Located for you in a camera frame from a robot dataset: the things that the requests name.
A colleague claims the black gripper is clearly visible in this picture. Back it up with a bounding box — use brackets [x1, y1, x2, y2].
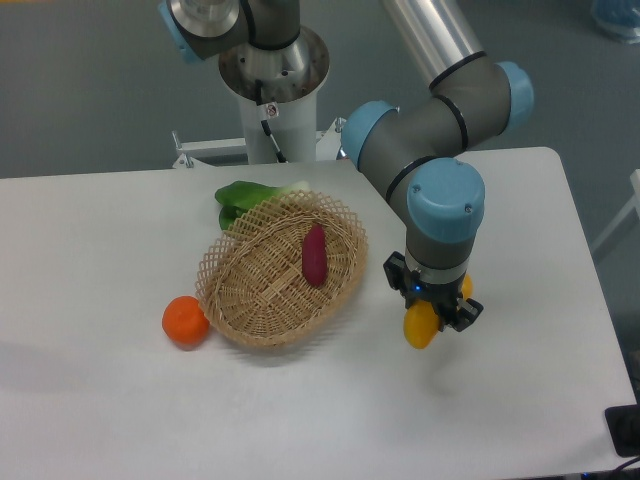
[383, 251, 484, 332]

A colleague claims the yellow mango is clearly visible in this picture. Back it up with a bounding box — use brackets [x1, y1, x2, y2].
[403, 300, 442, 349]

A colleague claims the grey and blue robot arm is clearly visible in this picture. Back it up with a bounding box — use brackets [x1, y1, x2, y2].
[159, 1, 534, 331]

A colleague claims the woven wicker basket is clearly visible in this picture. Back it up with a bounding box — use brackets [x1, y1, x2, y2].
[195, 191, 368, 348]

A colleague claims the purple sweet potato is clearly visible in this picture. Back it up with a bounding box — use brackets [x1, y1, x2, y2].
[302, 225, 328, 287]

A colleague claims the green bok choy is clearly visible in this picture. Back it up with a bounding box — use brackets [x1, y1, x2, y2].
[214, 180, 310, 231]

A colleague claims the black device at table corner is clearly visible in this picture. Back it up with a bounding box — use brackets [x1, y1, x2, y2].
[604, 404, 639, 458]

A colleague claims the orange tangerine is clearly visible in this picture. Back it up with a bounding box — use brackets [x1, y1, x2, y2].
[161, 296, 210, 350]

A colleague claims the blue object in background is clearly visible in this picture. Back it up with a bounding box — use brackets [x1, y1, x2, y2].
[591, 0, 639, 45]

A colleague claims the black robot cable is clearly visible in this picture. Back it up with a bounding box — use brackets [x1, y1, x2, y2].
[253, 78, 290, 165]

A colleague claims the white frame at right edge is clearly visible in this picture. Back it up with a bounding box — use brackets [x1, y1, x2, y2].
[590, 169, 639, 263]

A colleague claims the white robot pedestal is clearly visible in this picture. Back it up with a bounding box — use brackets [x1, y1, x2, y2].
[218, 26, 330, 164]

